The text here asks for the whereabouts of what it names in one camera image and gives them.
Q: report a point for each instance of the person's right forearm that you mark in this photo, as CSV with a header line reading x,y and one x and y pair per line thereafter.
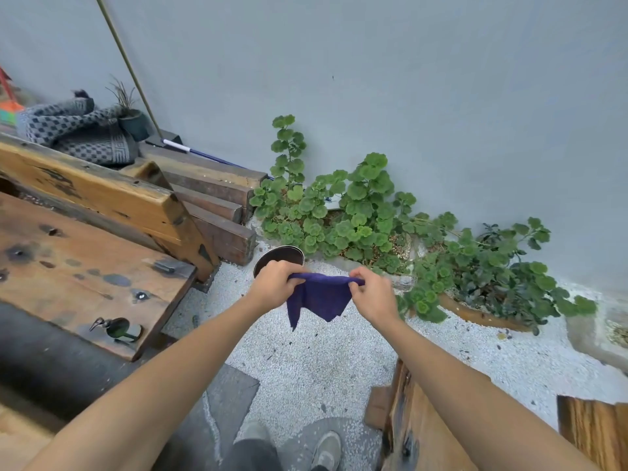
x,y
471,402

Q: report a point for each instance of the weathered wooden bench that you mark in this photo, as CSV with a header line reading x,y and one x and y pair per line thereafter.
x,y
83,259

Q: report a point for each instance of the person's left hand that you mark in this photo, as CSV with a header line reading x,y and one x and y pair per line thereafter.
x,y
270,289

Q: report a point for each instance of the person's left grey shoe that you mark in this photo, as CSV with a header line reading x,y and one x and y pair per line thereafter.
x,y
255,434

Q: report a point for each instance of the colourful broom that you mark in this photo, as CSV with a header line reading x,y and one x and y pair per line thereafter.
x,y
7,105

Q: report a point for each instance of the green geranium plant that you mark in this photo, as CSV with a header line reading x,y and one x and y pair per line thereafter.
x,y
353,215

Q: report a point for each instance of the round dark metal pot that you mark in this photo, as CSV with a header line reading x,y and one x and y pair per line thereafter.
x,y
279,255

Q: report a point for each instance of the person's dark trouser leg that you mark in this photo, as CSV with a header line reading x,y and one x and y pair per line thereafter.
x,y
250,458

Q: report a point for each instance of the person's right grey shoe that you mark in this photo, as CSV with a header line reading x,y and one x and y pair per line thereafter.
x,y
326,451

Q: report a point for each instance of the stone planter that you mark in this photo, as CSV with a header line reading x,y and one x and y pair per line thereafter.
x,y
598,338

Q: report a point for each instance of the light wooden plank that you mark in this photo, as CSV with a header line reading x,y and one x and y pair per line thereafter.
x,y
593,431

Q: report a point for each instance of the long thin wooden stick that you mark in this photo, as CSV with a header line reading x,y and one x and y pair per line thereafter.
x,y
128,66

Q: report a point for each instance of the dark wooden beam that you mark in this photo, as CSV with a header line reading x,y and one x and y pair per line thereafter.
x,y
216,188
211,204
225,237
206,167

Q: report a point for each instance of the person's right fingers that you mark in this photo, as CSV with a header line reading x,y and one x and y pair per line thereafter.
x,y
363,277

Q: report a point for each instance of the person's left forearm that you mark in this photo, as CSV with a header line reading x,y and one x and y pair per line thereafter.
x,y
162,387

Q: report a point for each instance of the person's left fingers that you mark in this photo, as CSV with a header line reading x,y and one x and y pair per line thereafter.
x,y
292,272

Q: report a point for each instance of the grey patterned blanket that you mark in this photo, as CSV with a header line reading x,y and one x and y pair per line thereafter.
x,y
73,129

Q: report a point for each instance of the person's right hand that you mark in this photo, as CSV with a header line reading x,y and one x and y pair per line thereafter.
x,y
378,301

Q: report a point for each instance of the dark green metal fitting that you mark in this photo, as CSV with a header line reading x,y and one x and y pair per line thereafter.
x,y
117,329

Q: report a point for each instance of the purple cloth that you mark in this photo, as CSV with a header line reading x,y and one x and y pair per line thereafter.
x,y
319,295

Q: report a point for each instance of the dark wooden chair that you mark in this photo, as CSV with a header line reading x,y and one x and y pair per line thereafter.
x,y
427,426

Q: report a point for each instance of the small spiky potted plant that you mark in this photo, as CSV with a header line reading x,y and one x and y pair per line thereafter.
x,y
132,123

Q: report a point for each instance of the leafy plant in terracotta planter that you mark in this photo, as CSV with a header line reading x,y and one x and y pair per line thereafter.
x,y
490,274

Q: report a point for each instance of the person's grey shoe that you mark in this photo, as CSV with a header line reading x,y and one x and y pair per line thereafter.
x,y
255,434
326,451

